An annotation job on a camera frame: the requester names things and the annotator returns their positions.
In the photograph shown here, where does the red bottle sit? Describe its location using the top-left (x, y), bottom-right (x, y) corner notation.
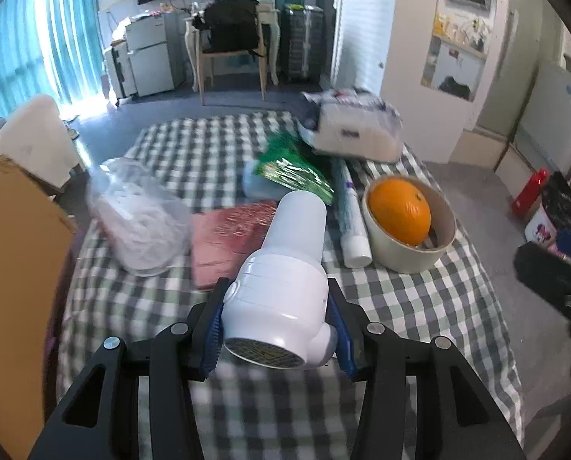
top-left (511, 168), bottom-right (550, 219)

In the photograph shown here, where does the blue window curtain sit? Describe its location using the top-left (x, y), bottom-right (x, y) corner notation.
top-left (0, 0), bottom-right (104, 120)

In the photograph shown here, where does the clear plastic bag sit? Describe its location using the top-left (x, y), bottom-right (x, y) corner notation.
top-left (87, 157), bottom-right (192, 277)

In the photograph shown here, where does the white vanity desk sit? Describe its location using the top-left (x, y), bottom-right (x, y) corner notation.
top-left (183, 0), bottom-right (281, 92)

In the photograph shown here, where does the cartoon trash bin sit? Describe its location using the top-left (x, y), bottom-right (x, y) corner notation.
top-left (525, 171), bottom-right (571, 248)

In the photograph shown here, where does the green foil packet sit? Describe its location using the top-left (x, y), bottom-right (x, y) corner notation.
top-left (253, 132), bottom-right (335, 205)

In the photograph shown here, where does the floral tissue pack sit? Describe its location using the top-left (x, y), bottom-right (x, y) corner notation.
top-left (296, 87), bottom-right (403, 163)

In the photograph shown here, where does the brown cardboard box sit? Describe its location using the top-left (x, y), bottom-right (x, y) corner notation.
top-left (0, 159), bottom-right (75, 459)

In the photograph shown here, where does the light blue case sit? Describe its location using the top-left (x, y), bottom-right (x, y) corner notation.
top-left (242, 160), bottom-right (290, 202)

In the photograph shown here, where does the white tube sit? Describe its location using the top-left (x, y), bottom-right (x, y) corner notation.
top-left (332, 158), bottom-right (373, 269)

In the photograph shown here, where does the black suitcase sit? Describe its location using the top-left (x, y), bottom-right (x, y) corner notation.
top-left (280, 3), bottom-right (325, 81)

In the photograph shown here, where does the white covered sofa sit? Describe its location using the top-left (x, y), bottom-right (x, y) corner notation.
top-left (0, 94), bottom-right (85, 191)

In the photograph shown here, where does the white small cabinet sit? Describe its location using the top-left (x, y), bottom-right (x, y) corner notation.
top-left (103, 39), bottom-right (138, 104)

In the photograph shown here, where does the red snack packet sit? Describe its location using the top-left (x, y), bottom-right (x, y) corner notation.
top-left (192, 200), bottom-right (277, 291)

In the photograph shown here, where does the white mini fridge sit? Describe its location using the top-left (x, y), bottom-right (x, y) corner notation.
top-left (125, 13), bottom-right (184, 97)

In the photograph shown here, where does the orange fruit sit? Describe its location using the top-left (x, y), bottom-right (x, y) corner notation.
top-left (367, 177), bottom-right (432, 247)

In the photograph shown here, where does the beige tape roll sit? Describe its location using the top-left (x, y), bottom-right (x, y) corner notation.
top-left (361, 176), bottom-right (457, 273)

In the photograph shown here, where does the white sliding wardrobe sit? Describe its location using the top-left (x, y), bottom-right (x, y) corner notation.
top-left (331, 0), bottom-right (395, 95)

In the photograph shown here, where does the wooden chair with black bag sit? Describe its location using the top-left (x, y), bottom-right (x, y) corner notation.
top-left (192, 0), bottom-right (268, 105)

